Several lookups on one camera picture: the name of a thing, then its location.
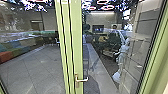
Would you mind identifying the green framed glass door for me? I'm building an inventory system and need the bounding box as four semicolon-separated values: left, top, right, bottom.
69;0;168;94
0;0;74;94

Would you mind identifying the dark door handle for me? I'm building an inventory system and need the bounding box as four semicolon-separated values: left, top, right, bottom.
74;73;90;89

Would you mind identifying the orange outdoor bench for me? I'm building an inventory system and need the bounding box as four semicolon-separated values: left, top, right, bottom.
0;50;16;64

